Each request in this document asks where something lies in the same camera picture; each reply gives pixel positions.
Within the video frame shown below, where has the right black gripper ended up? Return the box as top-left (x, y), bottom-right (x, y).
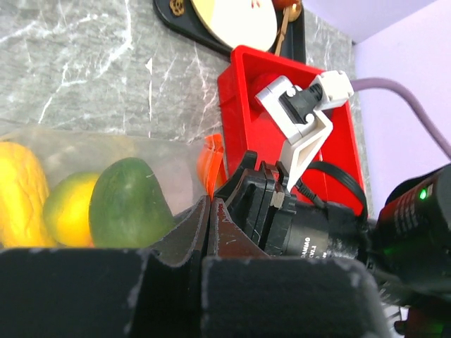
top-left (214, 151), bottom-right (371, 261)

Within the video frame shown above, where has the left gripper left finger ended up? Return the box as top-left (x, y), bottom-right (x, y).
top-left (1, 196), bottom-right (211, 337)

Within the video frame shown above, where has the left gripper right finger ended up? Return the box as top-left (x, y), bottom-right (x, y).
top-left (202, 199), bottom-right (390, 337)

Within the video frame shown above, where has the green orange mango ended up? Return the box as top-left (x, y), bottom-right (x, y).
top-left (89, 158), bottom-right (175, 248)

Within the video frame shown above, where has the green yellow orange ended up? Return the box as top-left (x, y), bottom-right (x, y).
top-left (43, 172), bottom-right (99, 247)

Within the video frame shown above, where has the clear zip top bag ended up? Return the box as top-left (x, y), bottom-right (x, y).
top-left (1, 127), bottom-right (226, 248)

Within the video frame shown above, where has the red wrinkled fruit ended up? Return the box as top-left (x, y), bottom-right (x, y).
top-left (248, 73), bottom-right (278, 112)

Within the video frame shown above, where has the red plastic bin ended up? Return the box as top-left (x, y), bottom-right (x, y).
top-left (218, 46), bottom-right (364, 214)

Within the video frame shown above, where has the black serving tray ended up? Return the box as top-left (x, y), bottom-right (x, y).
top-left (153, 0), bottom-right (307, 63)

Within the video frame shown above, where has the orange white plate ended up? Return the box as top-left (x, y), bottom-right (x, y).
top-left (191, 0), bottom-right (278, 51)

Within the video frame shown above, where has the gold spoon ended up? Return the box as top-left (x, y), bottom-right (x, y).
top-left (288, 1), bottom-right (303, 23)

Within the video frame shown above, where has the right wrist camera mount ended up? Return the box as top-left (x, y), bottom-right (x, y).
top-left (255, 70), bottom-right (354, 191)

